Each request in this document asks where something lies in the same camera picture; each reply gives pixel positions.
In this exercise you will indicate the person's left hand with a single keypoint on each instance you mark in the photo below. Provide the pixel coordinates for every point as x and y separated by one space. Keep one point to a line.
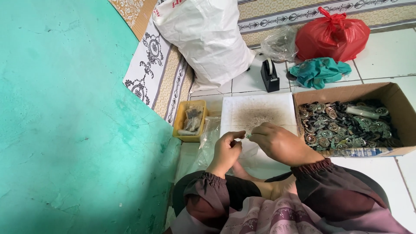
224 156

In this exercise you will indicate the person's right hand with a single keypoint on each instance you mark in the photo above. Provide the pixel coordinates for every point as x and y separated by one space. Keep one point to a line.
281 144

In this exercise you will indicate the person's right fingers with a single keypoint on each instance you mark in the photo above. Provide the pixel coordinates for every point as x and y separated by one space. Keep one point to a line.
260 131

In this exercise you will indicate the white foam work board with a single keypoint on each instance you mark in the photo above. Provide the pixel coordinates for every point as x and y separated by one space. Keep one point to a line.
258 112

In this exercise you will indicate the person's foot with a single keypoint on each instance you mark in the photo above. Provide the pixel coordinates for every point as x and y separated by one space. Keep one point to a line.
260 183

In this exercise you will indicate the clear plastic bag sheet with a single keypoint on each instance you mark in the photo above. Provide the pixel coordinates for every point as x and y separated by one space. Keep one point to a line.
208 143

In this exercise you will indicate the black tape dispenser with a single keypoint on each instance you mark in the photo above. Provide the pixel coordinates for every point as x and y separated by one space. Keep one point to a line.
269 76

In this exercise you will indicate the clear packets of parts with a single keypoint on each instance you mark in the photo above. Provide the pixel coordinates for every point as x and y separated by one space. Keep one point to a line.
192 121

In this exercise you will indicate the yellow plastic tray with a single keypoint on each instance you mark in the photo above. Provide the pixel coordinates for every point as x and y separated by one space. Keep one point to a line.
190 121

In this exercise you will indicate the teal crumpled cloth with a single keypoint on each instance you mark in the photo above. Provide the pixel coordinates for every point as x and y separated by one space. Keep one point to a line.
318 72

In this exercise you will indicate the patterned pink skirt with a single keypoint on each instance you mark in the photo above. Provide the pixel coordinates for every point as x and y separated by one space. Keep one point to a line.
282 216

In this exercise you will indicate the heap of small metal parts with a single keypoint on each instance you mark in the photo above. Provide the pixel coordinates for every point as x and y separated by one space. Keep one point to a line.
349 125

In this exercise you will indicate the clear plastic bag with parts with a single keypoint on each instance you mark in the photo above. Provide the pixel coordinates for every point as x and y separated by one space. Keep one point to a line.
280 44

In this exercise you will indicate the brown cardboard box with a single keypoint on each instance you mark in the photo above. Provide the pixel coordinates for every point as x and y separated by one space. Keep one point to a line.
354 120

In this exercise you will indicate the clear plastic tube packet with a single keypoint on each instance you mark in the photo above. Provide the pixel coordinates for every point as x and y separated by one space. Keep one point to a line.
362 112

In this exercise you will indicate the large white woven sack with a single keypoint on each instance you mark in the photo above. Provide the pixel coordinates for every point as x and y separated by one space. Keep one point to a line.
206 40

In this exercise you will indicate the red plastic bag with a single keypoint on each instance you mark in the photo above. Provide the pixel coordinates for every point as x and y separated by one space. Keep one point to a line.
331 35

